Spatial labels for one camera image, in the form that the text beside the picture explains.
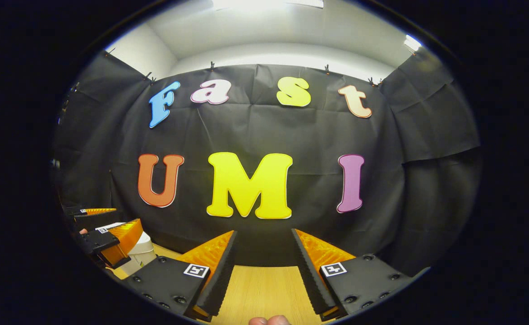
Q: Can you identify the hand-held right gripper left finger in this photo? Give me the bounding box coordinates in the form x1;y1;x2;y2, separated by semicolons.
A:
124;230;238;322

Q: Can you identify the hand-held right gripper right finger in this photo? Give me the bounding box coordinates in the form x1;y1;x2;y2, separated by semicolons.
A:
291;228;414;322

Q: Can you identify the white desktop garbage bin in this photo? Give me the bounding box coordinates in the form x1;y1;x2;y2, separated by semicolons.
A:
118;231;156;277

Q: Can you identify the wooden desktop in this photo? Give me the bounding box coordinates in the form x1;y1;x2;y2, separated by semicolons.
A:
111;244;337;325

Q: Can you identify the black backdrop cloth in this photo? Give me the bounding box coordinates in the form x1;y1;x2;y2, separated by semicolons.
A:
52;47;481;276

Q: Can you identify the row of black cloth clips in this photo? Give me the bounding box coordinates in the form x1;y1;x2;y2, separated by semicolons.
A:
104;47;382;86

